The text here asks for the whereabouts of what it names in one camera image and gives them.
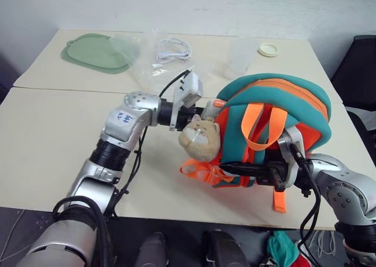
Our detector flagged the red cloth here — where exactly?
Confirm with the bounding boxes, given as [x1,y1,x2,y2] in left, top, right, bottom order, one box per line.
[289,253,313,267]

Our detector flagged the dark rounded shape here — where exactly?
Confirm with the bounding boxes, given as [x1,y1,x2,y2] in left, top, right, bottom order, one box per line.
[137,231,170,267]

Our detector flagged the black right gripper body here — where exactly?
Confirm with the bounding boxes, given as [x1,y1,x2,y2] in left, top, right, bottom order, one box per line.
[254,149,291,192]

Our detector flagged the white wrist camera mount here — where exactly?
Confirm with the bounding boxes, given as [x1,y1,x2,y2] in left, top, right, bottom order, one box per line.
[278,125,306,189]
[169,69,204,132]

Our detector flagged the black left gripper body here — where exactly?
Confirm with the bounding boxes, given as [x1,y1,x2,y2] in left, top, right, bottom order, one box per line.
[177,104,204,130]

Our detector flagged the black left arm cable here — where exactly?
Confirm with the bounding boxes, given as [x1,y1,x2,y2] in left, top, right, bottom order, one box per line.
[52,69,194,267]

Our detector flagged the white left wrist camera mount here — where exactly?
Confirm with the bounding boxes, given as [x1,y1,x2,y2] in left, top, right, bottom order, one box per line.
[169,69,204,132]

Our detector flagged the teal cloth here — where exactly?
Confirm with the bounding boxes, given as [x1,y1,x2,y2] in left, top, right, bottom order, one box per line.
[267,231,299,267]

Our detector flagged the clear plastic bag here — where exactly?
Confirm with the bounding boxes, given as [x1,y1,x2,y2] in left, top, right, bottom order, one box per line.
[110,28,208,89]

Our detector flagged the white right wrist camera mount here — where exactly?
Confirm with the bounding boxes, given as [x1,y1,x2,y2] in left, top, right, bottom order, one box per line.
[278,125,306,189]

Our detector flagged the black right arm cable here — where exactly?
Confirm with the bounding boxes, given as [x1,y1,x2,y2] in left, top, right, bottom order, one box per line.
[289,143,324,267]

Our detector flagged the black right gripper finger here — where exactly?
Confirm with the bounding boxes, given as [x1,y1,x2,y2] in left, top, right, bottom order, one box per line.
[219,162,265,171]
[230,169,265,179]

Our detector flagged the clear plastic cup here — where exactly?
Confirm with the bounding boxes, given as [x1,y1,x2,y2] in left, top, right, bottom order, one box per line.
[227,36,256,81]

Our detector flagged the beige plush cat toy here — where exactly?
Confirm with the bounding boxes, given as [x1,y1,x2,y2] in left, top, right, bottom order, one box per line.
[178,115,223,163]

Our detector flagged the orange and teal backpack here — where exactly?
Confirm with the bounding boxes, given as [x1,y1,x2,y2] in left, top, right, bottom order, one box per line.
[179,72,333,213]

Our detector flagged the white floor cables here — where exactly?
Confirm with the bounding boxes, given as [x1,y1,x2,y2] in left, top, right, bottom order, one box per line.
[310,230,337,258]

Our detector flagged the white coiled cable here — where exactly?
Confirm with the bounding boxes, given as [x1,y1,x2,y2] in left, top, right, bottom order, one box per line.
[151,37,194,70]

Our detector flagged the cream round lid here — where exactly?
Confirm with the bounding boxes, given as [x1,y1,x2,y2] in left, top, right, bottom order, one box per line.
[257,42,280,57]

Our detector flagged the green silicone mat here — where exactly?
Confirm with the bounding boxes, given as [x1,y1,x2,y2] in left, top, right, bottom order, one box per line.
[60,33,132,75]

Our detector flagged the black chair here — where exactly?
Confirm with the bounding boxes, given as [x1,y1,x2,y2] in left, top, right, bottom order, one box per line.
[330,34,376,156]

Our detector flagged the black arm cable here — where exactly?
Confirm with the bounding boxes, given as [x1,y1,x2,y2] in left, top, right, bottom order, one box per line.
[289,143,324,267]
[52,69,194,267]

